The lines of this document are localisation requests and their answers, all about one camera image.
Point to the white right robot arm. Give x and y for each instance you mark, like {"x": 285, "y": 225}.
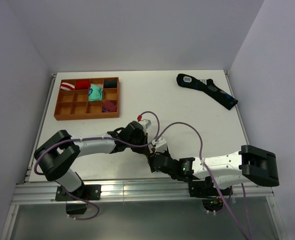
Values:
{"x": 249, "y": 164}

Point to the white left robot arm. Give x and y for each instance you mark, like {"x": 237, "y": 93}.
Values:
{"x": 56, "y": 156}

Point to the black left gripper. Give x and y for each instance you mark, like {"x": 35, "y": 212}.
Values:
{"x": 142, "y": 150}

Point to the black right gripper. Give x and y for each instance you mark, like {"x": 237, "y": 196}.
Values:
{"x": 150, "y": 157}

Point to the aluminium mounting rail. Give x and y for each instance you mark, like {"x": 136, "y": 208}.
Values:
{"x": 160, "y": 189}

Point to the black blue sock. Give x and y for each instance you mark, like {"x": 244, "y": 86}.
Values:
{"x": 208, "y": 87}

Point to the dark green sock roll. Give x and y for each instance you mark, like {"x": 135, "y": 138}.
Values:
{"x": 110, "y": 83}

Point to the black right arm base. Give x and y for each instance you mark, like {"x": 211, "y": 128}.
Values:
{"x": 206, "y": 191}

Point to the purple sock roll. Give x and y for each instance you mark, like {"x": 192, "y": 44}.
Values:
{"x": 108, "y": 106}

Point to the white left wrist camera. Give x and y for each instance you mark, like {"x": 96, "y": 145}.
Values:
{"x": 145, "y": 123}

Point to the teal sock roll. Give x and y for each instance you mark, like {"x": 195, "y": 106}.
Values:
{"x": 95, "y": 93}

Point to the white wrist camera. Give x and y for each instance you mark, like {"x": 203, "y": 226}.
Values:
{"x": 159, "y": 146}
{"x": 145, "y": 123}

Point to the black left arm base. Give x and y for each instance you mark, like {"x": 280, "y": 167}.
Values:
{"x": 76, "y": 202}

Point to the orange compartment tray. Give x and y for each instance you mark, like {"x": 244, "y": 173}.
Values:
{"x": 74, "y": 104}

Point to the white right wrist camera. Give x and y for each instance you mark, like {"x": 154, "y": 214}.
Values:
{"x": 159, "y": 146}

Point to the red white striped sock roll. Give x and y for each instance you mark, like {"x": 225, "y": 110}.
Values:
{"x": 65, "y": 86}

